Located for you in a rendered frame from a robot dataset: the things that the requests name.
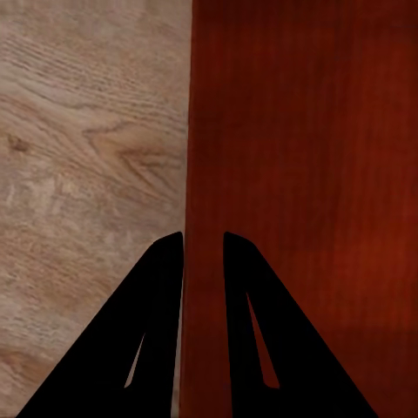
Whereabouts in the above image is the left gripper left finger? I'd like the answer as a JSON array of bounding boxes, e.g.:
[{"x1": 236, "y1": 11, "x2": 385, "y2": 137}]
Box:
[{"x1": 17, "y1": 232, "x2": 184, "y2": 418}]

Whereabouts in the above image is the storage box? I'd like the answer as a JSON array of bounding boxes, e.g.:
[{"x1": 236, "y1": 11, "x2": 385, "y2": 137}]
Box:
[{"x1": 179, "y1": 0, "x2": 418, "y2": 418}]

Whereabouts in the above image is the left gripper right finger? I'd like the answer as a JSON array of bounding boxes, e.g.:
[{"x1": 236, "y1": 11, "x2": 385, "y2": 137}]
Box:
[{"x1": 223, "y1": 232, "x2": 379, "y2": 418}]

